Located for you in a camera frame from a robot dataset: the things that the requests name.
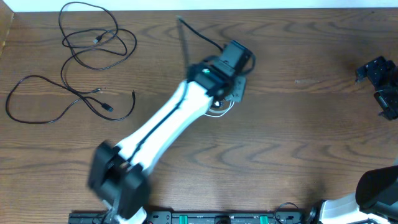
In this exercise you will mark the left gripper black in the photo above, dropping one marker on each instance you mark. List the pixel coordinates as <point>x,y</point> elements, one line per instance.
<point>240,98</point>

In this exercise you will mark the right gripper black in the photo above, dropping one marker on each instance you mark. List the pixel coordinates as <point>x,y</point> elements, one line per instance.
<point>375,70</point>

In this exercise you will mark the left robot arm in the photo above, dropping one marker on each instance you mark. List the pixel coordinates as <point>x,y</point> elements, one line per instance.
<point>119,174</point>

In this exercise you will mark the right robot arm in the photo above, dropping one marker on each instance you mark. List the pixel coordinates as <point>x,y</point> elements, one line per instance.
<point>375,197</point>

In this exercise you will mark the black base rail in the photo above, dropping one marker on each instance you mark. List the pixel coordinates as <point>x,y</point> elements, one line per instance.
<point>170,217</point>

